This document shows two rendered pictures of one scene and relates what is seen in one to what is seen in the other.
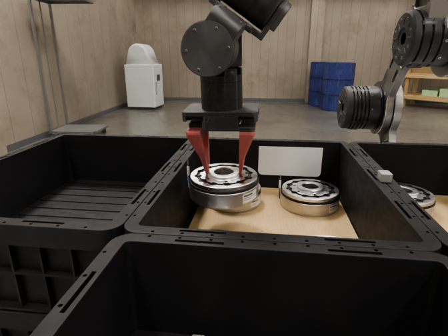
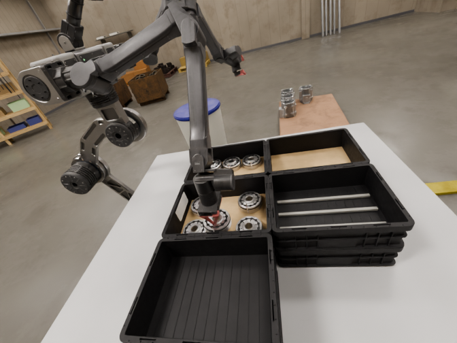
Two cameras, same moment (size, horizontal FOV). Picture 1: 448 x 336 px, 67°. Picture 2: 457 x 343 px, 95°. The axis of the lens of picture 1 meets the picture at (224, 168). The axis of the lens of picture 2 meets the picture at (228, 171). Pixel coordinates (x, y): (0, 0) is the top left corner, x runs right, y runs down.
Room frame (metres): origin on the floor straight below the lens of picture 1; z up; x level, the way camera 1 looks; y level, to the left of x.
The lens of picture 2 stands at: (0.30, 0.52, 1.50)
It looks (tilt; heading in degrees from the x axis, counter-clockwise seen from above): 36 degrees down; 279
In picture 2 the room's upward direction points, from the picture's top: 16 degrees counter-clockwise
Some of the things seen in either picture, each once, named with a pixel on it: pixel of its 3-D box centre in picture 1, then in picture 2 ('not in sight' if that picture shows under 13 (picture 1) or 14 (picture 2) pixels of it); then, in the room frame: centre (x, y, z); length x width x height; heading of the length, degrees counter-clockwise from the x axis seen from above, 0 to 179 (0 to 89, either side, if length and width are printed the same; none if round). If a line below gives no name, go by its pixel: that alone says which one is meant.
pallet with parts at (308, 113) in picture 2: not in sight; (309, 111); (-0.59, -2.33, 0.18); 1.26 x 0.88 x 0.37; 82
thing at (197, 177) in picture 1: (223, 176); (216, 219); (0.48, 0.00, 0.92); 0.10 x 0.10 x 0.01
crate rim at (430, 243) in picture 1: (271, 178); (219, 205); (0.47, -0.07, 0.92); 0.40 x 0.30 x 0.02; 173
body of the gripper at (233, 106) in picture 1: (221, 94); (207, 196); (0.47, 0.00, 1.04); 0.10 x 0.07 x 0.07; 82
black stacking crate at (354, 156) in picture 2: not in sight; (309, 159); (0.03, -0.32, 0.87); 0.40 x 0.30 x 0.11; 173
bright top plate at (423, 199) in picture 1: (402, 193); not in sight; (0.55, -0.31, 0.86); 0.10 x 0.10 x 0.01
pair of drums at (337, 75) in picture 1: (330, 84); not in sight; (7.57, -2.32, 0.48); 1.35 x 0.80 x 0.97; 175
